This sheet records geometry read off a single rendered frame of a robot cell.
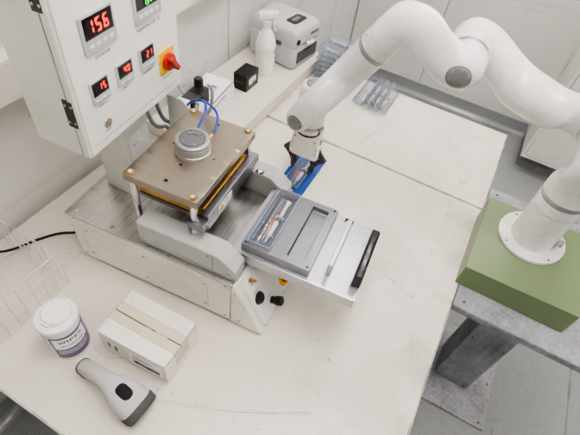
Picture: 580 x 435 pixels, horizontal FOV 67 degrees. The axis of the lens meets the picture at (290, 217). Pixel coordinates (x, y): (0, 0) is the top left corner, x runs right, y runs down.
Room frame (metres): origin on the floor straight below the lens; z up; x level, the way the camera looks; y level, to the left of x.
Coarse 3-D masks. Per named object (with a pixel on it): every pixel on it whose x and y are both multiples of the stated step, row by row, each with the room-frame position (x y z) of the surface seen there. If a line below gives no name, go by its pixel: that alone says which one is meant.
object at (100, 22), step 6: (102, 12) 0.70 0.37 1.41; (90, 18) 0.68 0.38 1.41; (96, 18) 0.69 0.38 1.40; (102, 18) 0.70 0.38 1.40; (108, 18) 0.72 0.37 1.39; (90, 24) 0.67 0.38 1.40; (96, 24) 0.69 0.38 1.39; (102, 24) 0.70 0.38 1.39; (108, 24) 0.71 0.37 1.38; (90, 30) 0.67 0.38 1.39; (96, 30) 0.68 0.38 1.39; (102, 30) 0.70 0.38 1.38; (90, 36) 0.67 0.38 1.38
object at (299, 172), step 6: (300, 162) 1.14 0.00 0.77; (306, 162) 1.14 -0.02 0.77; (294, 168) 1.10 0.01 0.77; (300, 168) 1.11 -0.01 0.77; (306, 168) 1.11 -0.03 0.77; (288, 174) 1.07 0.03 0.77; (294, 174) 1.07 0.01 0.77; (300, 174) 1.08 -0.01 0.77; (294, 180) 1.04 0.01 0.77; (300, 180) 1.05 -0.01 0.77
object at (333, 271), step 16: (272, 192) 0.78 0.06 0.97; (336, 224) 0.71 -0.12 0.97; (240, 240) 0.61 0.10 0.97; (336, 240) 0.66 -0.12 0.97; (352, 240) 0.67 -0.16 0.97; (368, 240) 0.68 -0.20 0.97; (256, 256) 0.57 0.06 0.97; (320, 256) 0.60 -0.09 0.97; (336, 256) 0.58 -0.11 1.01; (352, 256) 0.62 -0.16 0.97; (272, 272) 0.55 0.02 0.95; (288, 272) 0.55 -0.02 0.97; (320, 272) 0.56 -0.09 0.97; (336, 272) 0.57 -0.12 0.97; (352, 272) 0.58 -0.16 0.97; (320, 288) 0.52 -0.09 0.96; (336, 288) 0.53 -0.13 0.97; (352, 288) 0.53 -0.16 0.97; (352, 304) 0.50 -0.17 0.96
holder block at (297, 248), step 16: (304, 208) 0.72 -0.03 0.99; (320, 208) 0.73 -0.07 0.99; (256, 224) 0.64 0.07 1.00; (288, 224) 0.66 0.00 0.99; (304, 224) 0.68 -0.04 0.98; (320, 224) 0.69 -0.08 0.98; (288, 240) 0.62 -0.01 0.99; (304, 240) 0.64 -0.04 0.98; (320, 240) 0.63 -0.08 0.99; (272, 256) 0.57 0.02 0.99; (288, 256) 0.57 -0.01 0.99; (304, 256) 0.59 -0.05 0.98; (304, 272) 0.54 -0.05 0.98
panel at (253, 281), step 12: (252, 276) 0.57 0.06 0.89; (264, 276) 0.60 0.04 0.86; (276, 276) 0.63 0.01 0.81; (252, 288) 0.55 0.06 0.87; (264, 288) 0.58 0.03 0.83; (276, 288) 0.61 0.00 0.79; (252, 300) 0.53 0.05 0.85; (264, 300) 0.56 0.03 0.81; (264, 312) 0.54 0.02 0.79; (264, 324) 0.52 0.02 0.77
